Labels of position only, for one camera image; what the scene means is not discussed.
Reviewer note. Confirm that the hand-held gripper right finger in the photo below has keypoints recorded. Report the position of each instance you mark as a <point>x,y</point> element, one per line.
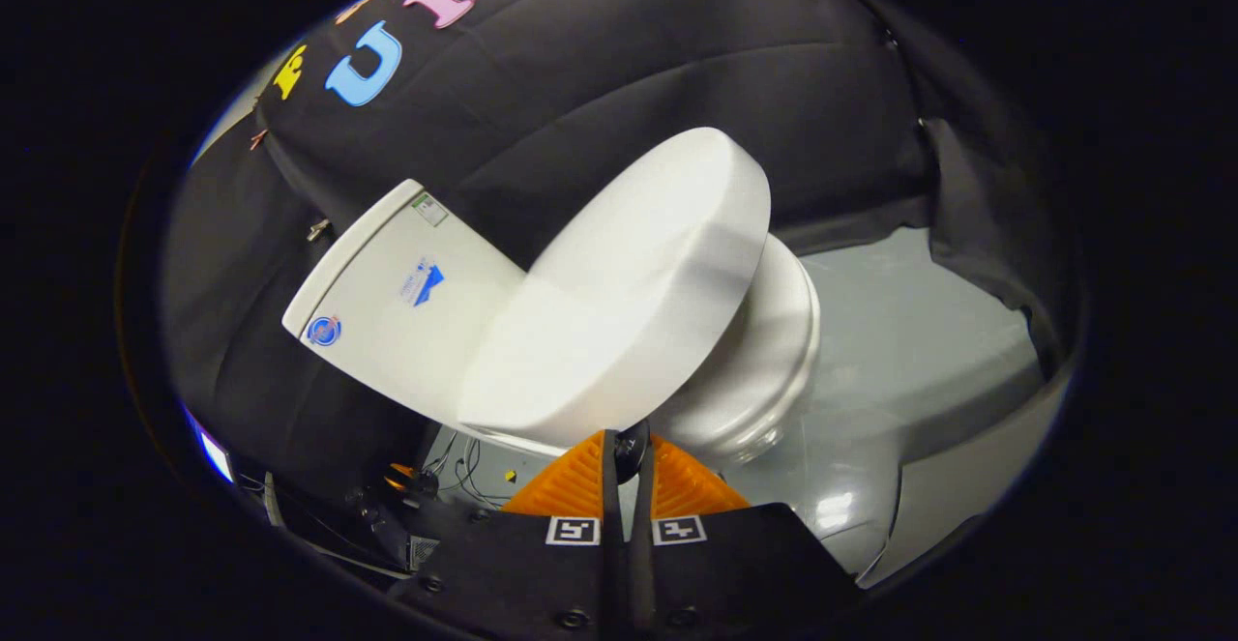
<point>641,506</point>

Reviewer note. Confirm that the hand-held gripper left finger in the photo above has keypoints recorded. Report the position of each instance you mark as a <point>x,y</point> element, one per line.
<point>611,496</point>

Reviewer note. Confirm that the white toilet lid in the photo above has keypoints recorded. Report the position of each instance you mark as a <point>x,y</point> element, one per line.
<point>629,293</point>

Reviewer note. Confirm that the white toilet seat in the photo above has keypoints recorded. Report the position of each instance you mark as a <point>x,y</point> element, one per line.
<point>788,332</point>

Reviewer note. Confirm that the white toilet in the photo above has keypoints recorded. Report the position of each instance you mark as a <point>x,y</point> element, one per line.
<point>387,303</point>

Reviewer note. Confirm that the dark floor equipment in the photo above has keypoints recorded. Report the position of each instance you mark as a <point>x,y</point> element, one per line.
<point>397,515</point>

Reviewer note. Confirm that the silver cloth clip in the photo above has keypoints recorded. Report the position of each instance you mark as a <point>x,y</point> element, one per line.
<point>317,228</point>

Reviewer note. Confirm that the black backdrop cloth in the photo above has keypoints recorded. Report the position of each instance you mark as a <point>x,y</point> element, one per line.
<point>580,71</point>

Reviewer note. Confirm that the orange cloth clip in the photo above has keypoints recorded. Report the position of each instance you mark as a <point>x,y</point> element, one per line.
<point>258,138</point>

